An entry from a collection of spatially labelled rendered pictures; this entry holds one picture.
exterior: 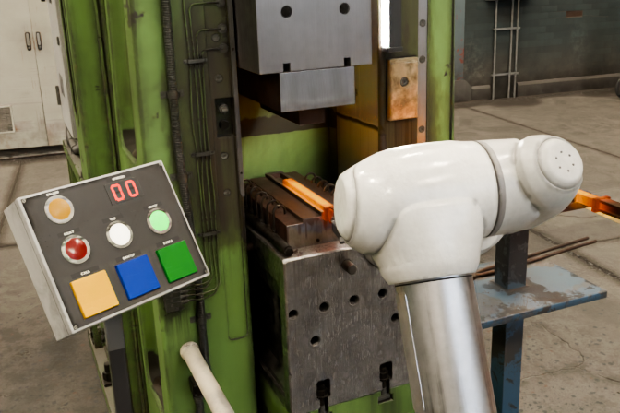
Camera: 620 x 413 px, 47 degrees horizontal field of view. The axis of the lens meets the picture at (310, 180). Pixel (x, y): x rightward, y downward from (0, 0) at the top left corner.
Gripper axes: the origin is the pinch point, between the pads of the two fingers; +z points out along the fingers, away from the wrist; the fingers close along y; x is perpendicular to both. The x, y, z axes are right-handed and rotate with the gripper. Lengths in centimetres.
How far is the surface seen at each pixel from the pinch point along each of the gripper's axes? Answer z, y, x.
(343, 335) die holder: -0.8, -0.1, -32.5
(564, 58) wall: 544, 578, -57
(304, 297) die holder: -0.8, -11.0, -19.1
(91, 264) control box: -16, -62, 6
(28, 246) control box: -13, -73, 11
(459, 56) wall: 559, 431, -45
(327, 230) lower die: 5.2, -1.3, -5.0
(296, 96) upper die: 5.2, -8.2, 30.9
